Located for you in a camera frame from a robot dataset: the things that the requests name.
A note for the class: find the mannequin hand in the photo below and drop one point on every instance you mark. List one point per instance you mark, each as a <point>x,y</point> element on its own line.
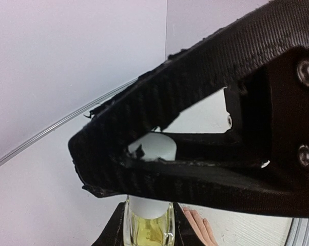
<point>200,226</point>

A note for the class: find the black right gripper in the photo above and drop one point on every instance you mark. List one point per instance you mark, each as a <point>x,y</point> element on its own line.
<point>268,140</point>

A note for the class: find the yellow nail polish bottle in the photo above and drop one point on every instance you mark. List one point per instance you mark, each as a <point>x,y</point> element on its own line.
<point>148,222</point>

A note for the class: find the aluminium table edge rail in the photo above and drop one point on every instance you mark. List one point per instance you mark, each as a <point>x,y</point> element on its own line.
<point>298,233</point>

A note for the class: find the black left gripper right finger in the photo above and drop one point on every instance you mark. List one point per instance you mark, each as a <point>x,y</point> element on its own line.
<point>184,233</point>

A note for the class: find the aluminium back table rail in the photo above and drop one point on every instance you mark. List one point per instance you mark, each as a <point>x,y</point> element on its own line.
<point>93,104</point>

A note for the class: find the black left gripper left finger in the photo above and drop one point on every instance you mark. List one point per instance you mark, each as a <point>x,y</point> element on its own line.
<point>112,234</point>

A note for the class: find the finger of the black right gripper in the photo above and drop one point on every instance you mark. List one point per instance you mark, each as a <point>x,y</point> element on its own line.
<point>227,55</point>

